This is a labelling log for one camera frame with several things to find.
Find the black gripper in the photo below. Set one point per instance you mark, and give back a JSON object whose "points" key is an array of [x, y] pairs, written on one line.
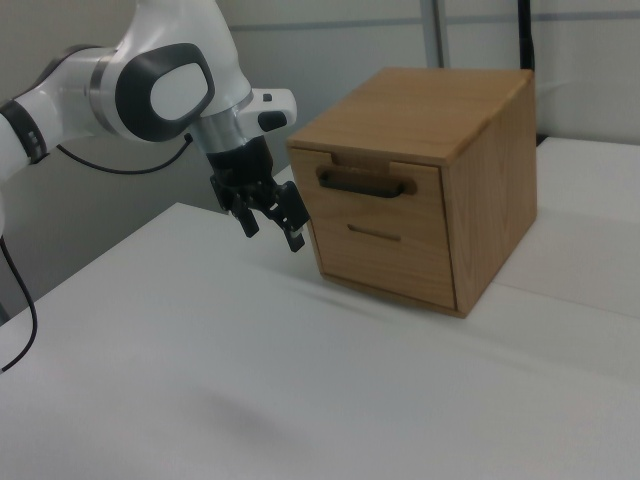
{"points": [[242, 162]]}

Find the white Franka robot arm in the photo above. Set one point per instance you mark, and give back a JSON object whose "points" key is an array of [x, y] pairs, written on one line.
{"points": [[180, 95]]}

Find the wooden drawer with slot grip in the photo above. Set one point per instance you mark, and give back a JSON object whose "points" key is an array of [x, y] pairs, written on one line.
{"points": [[390, 272]]}

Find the wooden drawer cabinet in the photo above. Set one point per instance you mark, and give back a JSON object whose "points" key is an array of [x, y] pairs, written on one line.
{"points": [[480, 200]]}

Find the black vertical pole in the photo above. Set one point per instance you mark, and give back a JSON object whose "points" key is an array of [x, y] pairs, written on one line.
{"points": [[526, 35]]}

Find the grey vertical partition post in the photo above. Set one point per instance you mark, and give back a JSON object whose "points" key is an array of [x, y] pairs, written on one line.
{"points": [[436, 30]]}

